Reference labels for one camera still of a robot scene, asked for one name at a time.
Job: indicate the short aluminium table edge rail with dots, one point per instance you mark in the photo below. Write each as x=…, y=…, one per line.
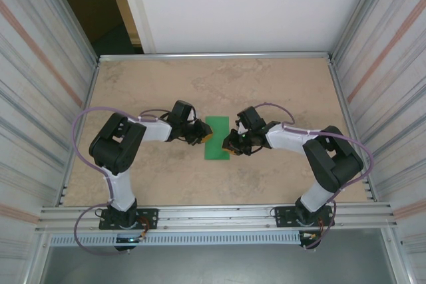
x=336, y=78
x=94, y=74

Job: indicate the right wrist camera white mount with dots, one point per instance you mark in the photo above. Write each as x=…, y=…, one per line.
x=242, y=128

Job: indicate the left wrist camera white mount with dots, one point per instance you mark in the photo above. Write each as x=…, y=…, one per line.
x=195, y=119

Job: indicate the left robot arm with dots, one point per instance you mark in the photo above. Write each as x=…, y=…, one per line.
x=116, y=144

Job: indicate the grey metal shelf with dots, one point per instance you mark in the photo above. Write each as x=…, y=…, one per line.
x=216, y=264

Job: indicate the translucent ribbed side panel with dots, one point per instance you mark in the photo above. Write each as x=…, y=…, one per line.
x=392, y=64
x=33, y=64

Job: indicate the small circuit board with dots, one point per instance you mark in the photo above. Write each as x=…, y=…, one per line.
x=128, y=239

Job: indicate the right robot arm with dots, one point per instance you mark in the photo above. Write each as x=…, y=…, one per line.
x=333, y=161

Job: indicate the white connector plug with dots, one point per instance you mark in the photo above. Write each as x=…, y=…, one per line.
x=307, y=236

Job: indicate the white door frame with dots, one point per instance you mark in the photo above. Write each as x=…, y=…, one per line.
x=139, y=14

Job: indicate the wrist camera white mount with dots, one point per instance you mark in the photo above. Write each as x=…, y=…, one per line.
x=195, y=119
x=242, y=128

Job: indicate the green square paper sheet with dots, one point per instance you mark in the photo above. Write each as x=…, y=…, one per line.
x=217, y=124

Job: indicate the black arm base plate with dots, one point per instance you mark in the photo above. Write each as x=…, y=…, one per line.
x=282, y=217
x=151, y=217

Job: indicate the long aluminium table edge rail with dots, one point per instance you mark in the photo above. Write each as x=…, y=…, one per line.
x=216, y=55

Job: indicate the wide aluminium mounting rail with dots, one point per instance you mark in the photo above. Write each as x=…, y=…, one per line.
x=216, y=217

